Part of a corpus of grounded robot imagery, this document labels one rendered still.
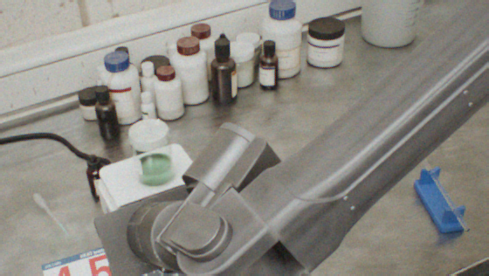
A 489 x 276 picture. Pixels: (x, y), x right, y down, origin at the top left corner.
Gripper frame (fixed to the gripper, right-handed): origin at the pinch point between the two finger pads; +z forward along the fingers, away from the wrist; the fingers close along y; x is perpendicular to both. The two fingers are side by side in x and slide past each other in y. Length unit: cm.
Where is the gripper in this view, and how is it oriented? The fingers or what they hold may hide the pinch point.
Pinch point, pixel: (137, 230)
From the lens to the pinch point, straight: 66.5
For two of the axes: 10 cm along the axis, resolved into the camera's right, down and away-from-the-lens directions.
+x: 3.2, 9.5, 0.5
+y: -9.0, 3.2, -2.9
